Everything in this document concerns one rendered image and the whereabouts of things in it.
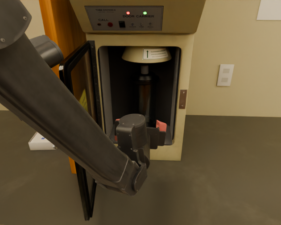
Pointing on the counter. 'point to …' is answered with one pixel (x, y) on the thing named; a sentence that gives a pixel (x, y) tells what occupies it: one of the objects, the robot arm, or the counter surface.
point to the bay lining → (169, 105)
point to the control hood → (191, 18)
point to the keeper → (182, 98)
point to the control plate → (107, 11)
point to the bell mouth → (146, 54)
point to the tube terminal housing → (184, 44)
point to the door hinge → (96, 82)
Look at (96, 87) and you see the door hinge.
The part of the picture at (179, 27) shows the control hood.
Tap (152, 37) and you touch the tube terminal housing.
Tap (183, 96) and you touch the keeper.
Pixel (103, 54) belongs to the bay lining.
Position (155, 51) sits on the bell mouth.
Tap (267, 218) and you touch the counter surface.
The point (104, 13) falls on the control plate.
